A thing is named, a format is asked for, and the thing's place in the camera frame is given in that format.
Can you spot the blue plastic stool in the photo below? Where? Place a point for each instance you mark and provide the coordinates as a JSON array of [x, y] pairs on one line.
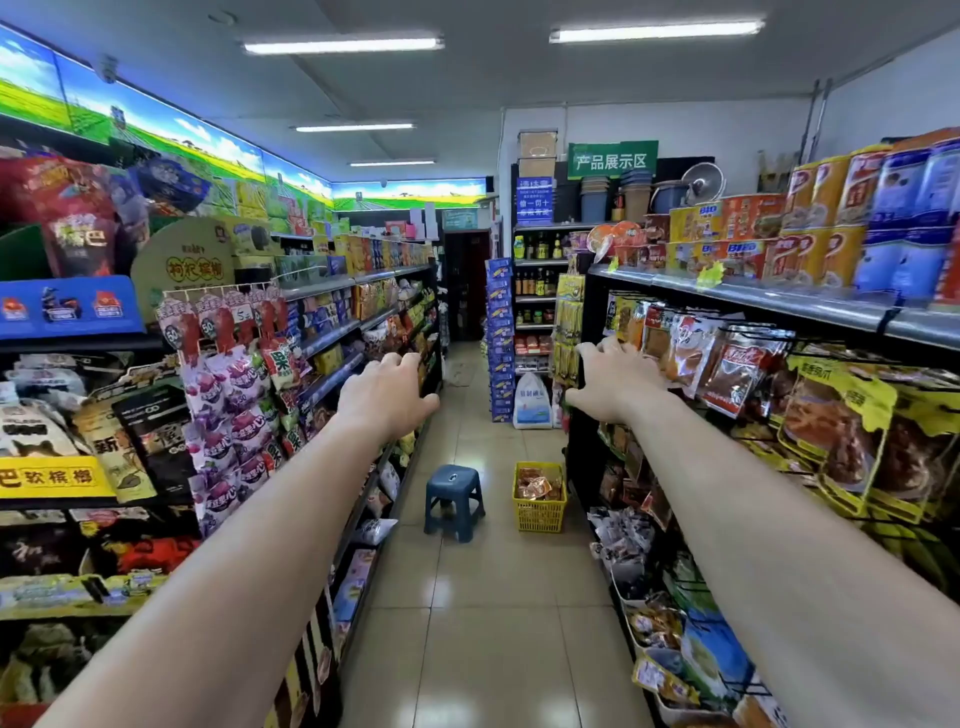
[[454, 480]]

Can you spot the row of translucent orange packets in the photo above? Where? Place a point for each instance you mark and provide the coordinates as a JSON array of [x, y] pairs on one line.
[[731, 367]]

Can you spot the pile of orange snack packets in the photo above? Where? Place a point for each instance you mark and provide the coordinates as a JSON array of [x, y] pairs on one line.
[[534, 484]]

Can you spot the person's left forearm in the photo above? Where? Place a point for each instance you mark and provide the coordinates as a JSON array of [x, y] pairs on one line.
[[225, 585]]

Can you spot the beige round display sign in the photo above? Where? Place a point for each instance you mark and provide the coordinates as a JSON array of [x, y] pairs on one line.
[[187, 262]]

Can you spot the person's right forearm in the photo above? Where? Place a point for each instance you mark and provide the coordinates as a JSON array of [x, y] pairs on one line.
[[787, 562]]

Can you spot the blue wall notice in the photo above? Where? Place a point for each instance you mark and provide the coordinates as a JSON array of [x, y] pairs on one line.
[[534, 201]]

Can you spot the landscape wall banner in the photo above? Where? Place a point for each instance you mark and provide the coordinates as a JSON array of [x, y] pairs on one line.
[[150, 127]]

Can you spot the green wall sign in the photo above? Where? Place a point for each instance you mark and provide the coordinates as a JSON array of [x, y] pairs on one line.
[[611, 160]]

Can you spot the person's right hand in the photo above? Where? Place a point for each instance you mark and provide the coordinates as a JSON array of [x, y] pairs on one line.
[[611, 382]]

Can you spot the stack of grey buckets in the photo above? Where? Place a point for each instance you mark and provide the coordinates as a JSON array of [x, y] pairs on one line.
[[592, 202]]

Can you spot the yellow plastic shopping basket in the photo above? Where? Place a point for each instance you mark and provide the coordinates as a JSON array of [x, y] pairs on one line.
[[540, 517]]

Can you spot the hanging purple-white packets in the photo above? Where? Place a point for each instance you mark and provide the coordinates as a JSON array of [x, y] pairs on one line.
[[225, 420]]

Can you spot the row of orange-yellow canisters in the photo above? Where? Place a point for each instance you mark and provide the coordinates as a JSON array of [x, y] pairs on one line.
[[825, 225]]

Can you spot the blue-grey pot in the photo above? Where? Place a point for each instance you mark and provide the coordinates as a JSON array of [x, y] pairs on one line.
[[666, 199]]

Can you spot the rows of colourful boxed goods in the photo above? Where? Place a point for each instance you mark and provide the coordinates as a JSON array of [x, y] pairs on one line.
[[367, 255]]

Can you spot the yellow shelf label strip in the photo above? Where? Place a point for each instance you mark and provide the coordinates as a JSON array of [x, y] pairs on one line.
[[52, 478]]

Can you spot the grey wall pipes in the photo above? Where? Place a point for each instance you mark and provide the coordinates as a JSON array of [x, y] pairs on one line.
[[810, 112]]

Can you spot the row of orange noodle boxes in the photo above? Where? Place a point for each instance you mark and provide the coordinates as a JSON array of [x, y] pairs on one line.
[[724, 217]]

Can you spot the rows of sauce bottles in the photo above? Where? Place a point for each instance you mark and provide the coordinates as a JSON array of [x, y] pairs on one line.
[[540, 283]]

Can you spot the fluorescent ceiling light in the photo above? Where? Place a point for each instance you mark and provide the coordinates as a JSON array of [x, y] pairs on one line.
[[390, 163], [341, 45], [656, 31], [352, 127]]

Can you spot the white security camera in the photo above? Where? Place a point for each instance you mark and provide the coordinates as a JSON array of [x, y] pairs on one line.
[[109, 71]]

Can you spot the blue display header board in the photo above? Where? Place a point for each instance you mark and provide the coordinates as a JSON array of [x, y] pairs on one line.
[[75, 307]]

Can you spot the stack of blue boxes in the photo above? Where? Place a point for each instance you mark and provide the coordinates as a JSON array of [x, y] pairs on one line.
[[500, 337]]

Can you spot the white printed sack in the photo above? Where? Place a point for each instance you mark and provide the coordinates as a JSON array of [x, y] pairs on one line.
[[532, 405]]

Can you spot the stack of beige buckets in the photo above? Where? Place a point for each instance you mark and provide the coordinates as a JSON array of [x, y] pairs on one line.
[[637, 202]]

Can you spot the person's left hand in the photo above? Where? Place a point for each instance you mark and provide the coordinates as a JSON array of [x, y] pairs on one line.
[[386, 397]]

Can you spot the orange round noodle bowl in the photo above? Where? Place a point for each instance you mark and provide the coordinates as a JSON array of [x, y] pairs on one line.
[[600, 238]]

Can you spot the yellow starburst price tag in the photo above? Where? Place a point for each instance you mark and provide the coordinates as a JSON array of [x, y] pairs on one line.
[[709, 275]]

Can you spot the dark red door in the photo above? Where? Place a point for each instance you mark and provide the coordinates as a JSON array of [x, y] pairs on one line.
[[469, 285]]

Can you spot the hanging yellow strip packets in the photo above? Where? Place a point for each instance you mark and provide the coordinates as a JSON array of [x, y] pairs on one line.
[[568, 322]]

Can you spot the row of blue-white canisters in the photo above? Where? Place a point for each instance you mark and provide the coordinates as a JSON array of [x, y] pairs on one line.
[[900, 225]]

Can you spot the brown cardboard box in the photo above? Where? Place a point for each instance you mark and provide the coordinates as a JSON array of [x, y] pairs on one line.
[[538, 144], [536, 168]]

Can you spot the red round noodle bowl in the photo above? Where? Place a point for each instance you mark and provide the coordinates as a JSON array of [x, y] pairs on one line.
[[628, 234]]

